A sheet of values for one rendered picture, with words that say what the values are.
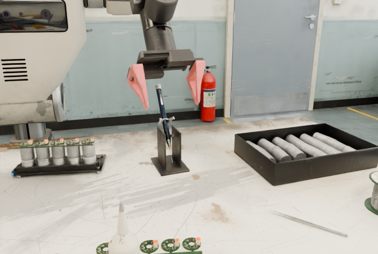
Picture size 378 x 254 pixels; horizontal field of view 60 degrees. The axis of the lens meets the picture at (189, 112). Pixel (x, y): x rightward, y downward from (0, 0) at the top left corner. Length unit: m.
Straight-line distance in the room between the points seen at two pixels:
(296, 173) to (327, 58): 3.44
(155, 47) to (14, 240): 0.38
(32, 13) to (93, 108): 2.35
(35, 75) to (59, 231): 0.58
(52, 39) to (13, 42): 0.10
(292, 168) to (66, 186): 0.40
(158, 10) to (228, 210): 0.36
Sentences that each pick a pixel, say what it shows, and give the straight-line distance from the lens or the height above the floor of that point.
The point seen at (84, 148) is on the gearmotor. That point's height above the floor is 0.80.
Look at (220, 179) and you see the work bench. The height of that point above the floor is 0.75.
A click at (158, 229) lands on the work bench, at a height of 0.75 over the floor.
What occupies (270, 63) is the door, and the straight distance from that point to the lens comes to 3.60.
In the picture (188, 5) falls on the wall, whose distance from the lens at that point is 3.29.
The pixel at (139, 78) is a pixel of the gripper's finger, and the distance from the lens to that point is 0.59.
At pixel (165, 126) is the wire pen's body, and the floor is 0.83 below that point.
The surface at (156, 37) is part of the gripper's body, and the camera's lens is 0.64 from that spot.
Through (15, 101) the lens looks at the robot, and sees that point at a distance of 1.03.
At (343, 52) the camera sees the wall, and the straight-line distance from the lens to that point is 4.16.
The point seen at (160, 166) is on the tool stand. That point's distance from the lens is 0.66.
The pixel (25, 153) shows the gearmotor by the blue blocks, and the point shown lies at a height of 0.80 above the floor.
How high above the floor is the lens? 1.04
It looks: 16 degrees down
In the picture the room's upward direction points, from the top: straight up
